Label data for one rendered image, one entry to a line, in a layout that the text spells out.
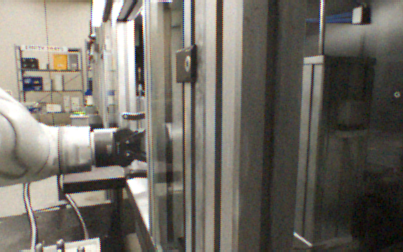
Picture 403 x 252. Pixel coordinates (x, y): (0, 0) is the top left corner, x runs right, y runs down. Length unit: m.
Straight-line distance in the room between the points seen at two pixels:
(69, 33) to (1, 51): 1.59
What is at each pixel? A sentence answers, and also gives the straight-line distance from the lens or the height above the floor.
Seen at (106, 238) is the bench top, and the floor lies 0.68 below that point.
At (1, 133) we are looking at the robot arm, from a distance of 0.37.
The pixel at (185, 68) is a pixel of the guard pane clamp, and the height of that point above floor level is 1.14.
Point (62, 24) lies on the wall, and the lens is 8.25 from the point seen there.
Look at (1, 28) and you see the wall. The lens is 8.40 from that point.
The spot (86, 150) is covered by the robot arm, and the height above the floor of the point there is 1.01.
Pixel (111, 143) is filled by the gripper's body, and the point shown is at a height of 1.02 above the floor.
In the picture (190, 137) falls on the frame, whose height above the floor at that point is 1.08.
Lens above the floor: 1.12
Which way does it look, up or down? 9 degrees down
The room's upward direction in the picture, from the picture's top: straight up
